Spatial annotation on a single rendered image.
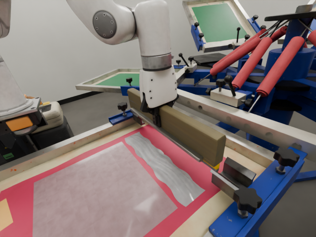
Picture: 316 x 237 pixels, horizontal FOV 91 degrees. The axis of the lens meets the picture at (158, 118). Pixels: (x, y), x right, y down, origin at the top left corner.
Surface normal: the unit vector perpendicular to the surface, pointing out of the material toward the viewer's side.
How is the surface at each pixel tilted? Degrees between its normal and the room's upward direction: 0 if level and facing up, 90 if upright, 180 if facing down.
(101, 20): 90
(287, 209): 0
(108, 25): 90
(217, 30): 32
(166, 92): 94
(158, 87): 91
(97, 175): 0
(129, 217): 0
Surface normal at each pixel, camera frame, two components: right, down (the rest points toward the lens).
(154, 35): 0.04, 0.51
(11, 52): 0.57, 0.37
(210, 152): -0.81, 0.36
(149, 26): -0.17, 0.52
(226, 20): -0.04, -0.47
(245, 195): -0.11, -0.86
